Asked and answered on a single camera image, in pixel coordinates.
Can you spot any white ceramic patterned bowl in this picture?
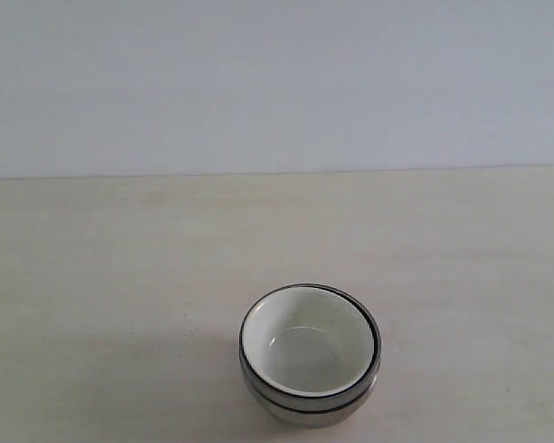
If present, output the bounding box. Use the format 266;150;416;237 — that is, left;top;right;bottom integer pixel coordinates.
240;286;379;398

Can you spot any ribbed stainless steel bowl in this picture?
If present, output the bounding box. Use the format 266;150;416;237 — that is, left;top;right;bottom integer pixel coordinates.
238;282;383;401

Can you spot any plain stainless steel bowl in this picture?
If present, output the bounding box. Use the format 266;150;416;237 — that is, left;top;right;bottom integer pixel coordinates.
243;376;378;426

